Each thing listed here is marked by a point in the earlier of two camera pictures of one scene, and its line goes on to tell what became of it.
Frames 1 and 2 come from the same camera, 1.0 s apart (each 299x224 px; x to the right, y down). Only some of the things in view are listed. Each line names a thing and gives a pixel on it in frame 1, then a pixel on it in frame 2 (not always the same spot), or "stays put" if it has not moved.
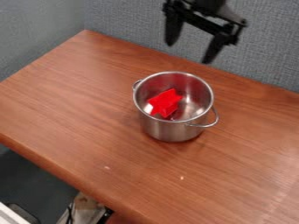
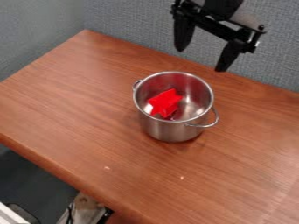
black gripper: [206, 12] to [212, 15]
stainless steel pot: [194, 112] stays put
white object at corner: [14, 214] stays put
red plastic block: [165, 102] stays put
